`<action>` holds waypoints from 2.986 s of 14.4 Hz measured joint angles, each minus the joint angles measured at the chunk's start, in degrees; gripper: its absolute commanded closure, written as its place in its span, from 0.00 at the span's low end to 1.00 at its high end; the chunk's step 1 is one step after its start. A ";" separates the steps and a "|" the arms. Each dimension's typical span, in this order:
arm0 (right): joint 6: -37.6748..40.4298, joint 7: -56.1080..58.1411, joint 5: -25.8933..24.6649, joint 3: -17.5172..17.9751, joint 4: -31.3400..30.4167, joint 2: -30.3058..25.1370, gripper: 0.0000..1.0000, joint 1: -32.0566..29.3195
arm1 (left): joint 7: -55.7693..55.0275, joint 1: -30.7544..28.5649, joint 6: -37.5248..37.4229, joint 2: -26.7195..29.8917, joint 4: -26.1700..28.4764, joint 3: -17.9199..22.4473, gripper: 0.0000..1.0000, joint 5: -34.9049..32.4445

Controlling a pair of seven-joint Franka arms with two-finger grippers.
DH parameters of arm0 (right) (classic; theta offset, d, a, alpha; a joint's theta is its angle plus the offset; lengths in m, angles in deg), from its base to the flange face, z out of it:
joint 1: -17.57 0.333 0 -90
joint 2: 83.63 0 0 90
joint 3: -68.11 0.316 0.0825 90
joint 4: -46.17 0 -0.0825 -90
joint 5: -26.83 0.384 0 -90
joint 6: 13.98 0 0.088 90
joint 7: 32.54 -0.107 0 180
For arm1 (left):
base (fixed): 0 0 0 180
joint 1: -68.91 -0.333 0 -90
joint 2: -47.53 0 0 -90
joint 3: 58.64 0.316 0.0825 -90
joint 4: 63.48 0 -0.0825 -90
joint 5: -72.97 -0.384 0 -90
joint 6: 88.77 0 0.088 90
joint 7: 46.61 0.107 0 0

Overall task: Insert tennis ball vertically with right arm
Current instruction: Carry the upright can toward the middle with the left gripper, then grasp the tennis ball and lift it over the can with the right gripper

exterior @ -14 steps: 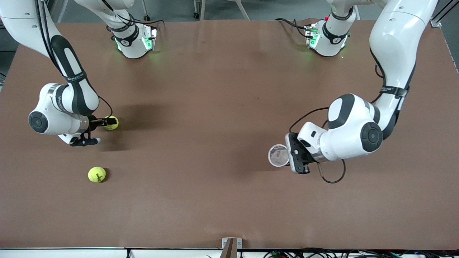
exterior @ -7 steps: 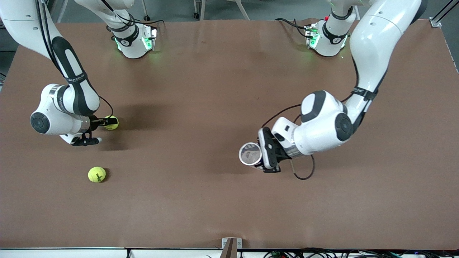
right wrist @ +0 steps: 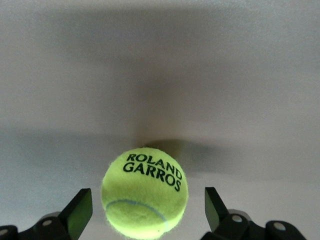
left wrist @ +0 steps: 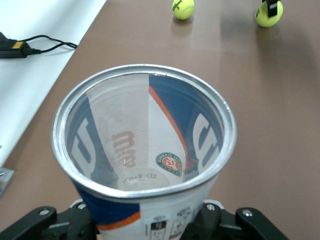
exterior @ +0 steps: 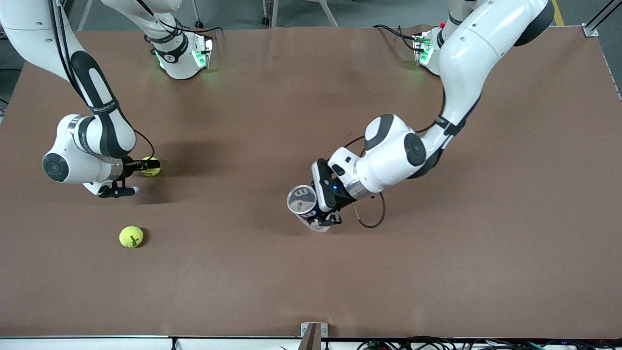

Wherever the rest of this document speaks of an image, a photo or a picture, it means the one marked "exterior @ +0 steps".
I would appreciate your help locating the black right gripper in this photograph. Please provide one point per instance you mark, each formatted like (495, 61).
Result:
(129, 165)

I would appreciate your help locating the silver right base connector box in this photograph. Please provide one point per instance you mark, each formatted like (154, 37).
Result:
(206, 46)

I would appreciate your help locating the aluminium frame profile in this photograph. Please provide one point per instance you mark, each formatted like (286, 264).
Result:
(590, 30)

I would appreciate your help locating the brown table cover sheet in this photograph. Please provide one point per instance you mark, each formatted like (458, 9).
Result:
(311, 272)

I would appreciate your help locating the grey slanted leg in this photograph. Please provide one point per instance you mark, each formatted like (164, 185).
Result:
(86, 17)

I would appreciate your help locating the yellow tennis ball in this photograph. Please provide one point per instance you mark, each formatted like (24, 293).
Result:
(131, 236)
(150, 160)

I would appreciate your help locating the thin leg with caster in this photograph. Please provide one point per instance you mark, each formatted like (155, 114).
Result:
(198, 23)

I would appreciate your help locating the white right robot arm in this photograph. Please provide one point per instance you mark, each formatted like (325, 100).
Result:
(97, 136)

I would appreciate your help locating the silver base connector box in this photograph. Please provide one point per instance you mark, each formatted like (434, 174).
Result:
(420, 43)
(206, 46)

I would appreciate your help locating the silver left base connector box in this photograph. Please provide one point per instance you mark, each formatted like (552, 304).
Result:
(420, 43)

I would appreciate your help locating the white stand legs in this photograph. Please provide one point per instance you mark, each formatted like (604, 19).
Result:
(274, 14)

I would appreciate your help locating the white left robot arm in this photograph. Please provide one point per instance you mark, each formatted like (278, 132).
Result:
(393, 155)

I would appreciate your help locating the white table edge rail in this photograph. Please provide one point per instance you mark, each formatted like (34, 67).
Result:
(97, 344)

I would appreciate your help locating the clear tennis ball can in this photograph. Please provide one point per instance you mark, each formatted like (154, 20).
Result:
(301, 199)

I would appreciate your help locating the grey camera post bracket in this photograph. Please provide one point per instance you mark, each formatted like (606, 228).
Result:
(313, 335)

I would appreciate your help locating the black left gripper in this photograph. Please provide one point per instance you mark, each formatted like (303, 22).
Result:
(343, 198)

